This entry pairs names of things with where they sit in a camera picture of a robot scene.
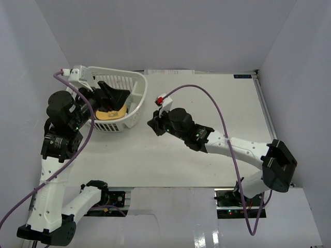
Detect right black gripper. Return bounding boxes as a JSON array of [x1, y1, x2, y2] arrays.
[[148, 107, 187, 141]]

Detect yellow panda plate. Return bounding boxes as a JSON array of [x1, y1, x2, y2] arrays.
[[95, 104, 127, 121]]

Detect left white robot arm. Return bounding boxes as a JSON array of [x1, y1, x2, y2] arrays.
[[17, 81, 130, 246]]

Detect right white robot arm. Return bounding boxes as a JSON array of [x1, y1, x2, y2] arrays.
[[147, 108, 297, 206]]

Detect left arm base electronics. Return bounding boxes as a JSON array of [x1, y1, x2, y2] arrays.
[[85, 191, 129, 217]]

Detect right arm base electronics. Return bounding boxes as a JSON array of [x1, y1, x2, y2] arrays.
[[214, 188, 262, 220]]

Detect white plastic basket bin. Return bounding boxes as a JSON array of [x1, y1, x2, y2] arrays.
[[88, 66, 148, 133]]

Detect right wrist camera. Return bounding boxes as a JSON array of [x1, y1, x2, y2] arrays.
[[155, 94, 173, 117]]

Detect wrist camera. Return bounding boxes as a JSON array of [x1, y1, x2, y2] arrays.
[[61, 65, 92, 91], [155, 94, 173, 117]]

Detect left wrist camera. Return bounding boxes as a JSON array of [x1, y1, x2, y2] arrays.
[[61, 65, 92, 91]]

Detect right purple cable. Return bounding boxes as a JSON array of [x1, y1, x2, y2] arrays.
[[164, 84, 272, 236]]

